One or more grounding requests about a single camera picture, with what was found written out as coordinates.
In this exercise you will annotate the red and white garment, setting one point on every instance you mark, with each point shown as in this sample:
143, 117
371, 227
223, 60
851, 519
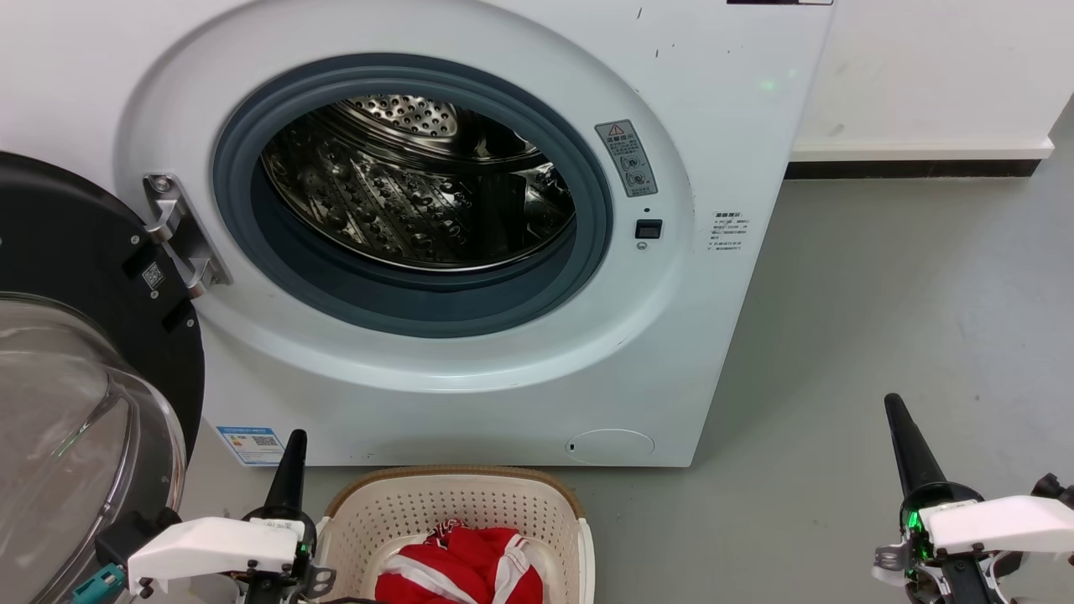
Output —
453, 566

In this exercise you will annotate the grey warning sticker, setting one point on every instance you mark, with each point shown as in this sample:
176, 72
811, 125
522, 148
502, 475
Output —
627, 159

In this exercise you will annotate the black baseboard strip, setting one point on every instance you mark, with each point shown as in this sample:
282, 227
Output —
906, 169

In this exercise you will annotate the white cabinet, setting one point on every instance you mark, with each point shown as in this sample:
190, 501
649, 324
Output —
923, 75

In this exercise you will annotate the small white QR door sticker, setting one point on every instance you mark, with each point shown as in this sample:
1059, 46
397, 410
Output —
153, 276

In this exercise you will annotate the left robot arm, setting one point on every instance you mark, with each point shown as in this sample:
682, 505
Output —
126, 537

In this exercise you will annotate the black glass washer door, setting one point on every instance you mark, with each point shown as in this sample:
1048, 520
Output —
67, 252

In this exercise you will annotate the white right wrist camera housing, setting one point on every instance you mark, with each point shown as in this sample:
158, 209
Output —
1007, 522

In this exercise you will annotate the round white filter cover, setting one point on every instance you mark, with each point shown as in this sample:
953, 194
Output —
610, 447

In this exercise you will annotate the small printed text sticker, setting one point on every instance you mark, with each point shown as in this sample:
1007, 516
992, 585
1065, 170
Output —
729, 231

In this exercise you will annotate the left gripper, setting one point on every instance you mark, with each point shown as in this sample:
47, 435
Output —
281, 583

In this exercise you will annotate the silver metal door hinge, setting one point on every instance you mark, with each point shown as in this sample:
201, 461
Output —
180, 235

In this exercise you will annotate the cream perforated plastic laundry basket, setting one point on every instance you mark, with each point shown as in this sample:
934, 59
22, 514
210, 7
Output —
403, 512

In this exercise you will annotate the white front-load washing machine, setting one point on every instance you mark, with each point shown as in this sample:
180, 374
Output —
503, 377

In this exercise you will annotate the stainless steel washing machine drum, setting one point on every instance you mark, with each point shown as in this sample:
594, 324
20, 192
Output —
403, 201

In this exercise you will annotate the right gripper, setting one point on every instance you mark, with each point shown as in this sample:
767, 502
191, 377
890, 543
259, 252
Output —
948, 579

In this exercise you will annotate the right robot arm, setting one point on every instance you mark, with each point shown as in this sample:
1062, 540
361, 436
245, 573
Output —
1053, 488

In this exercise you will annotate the blue energy label sticker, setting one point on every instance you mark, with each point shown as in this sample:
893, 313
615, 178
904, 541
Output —
250, 445

